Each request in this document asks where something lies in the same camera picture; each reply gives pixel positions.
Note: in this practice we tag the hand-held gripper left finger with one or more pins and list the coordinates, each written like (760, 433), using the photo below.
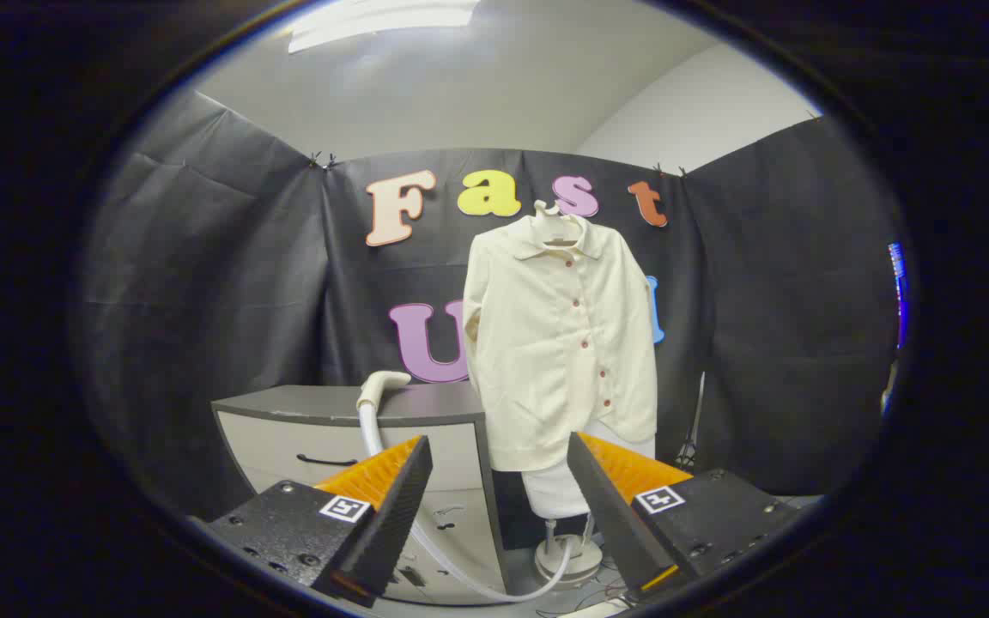
(391, 506)

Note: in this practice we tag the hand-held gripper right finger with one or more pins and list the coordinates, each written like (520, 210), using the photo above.
(610, 506)

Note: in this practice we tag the cream button-up shirt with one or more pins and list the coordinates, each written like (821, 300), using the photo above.
(546, 360)

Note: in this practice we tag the grey drawer cabinet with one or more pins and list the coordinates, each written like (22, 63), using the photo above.
(288, 438)

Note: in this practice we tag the thin metal stand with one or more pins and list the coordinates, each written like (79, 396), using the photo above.
(694, 429)

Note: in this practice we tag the black backdrop cloth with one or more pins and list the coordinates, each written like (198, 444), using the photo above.
(228, 300)

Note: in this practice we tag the white garment steamer base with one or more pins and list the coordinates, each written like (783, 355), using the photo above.
(582, 562)

